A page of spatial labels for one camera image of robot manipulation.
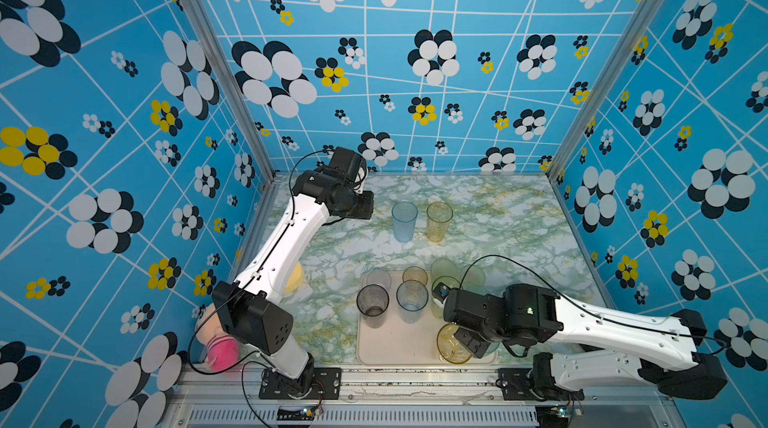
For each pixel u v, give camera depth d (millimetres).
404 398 722
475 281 883
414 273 851
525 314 430
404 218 907
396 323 845
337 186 532
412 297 823
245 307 409
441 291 597
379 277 932
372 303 831
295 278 886
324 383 737
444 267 868
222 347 730
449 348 578
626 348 411
